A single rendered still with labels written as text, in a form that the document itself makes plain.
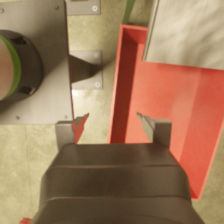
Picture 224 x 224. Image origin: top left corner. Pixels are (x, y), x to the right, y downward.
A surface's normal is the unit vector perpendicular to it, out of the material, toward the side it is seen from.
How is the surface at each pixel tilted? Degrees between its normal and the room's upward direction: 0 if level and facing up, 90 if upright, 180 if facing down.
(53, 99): 0
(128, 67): 0
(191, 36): 30
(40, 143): 0
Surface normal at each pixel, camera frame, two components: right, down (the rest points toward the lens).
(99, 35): 0.00, 0.25
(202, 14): -0.04, 0.69
